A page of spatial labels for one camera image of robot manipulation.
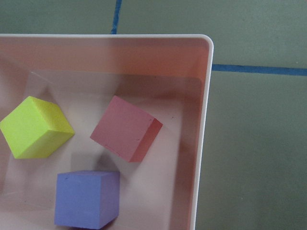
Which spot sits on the pink foam block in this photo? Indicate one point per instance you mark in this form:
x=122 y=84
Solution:
x=126 y=130

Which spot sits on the purple foam block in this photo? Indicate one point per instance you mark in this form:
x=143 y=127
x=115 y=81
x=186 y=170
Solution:
x=87 y=199

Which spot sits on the yellow foam block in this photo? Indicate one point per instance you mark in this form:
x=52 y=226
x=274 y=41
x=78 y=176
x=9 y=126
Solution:
x=35 y=129

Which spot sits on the pink plastic bin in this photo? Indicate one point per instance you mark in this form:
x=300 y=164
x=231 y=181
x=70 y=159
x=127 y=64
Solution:
x=166 y=75

